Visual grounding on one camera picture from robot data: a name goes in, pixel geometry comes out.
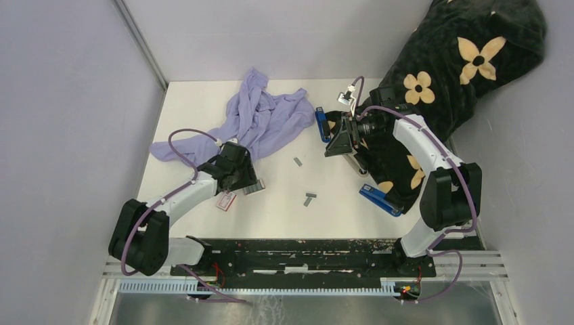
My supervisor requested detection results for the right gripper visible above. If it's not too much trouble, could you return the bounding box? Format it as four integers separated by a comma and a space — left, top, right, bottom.
325, 112, 387, 157

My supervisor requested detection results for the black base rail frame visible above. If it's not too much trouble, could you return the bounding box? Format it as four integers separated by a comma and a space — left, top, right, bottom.
170, 238, 485, 290

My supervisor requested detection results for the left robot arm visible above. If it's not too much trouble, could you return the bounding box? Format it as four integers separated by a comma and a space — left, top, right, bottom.
108, 142, 257, 276

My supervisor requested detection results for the blue stapler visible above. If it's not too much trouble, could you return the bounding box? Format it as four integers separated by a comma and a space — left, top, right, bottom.
359, 184, 403, 217
315, 107, 331, 144

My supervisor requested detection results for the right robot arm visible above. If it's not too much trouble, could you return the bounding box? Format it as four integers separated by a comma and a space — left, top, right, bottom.
315, 84, 482, 276

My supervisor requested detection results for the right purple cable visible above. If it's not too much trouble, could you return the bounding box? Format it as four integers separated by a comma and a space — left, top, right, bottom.
349, 75, 480, 304

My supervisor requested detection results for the lavender crumpled cloth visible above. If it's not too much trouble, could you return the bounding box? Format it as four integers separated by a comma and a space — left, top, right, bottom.
149, 68, 315, 167

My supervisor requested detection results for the box of staples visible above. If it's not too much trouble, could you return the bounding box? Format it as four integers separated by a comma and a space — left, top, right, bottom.
243, 179, 265, 196

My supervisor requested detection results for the black floral blanket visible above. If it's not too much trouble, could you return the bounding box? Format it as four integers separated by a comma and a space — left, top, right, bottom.
355, 0, 548, 213

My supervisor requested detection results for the slotted cable duct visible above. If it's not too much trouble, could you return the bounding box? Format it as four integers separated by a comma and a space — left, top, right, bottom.
117, 280, 398, 297

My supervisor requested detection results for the red white staple box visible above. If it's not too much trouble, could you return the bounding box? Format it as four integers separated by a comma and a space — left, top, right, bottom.
216, 192, 237, 212

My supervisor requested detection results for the aluminium rail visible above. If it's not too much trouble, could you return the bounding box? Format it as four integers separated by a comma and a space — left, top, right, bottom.
102, 248, 510, 281

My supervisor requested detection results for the beige and black stapler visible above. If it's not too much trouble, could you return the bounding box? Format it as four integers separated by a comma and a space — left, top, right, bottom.
344, 154, 369, 177

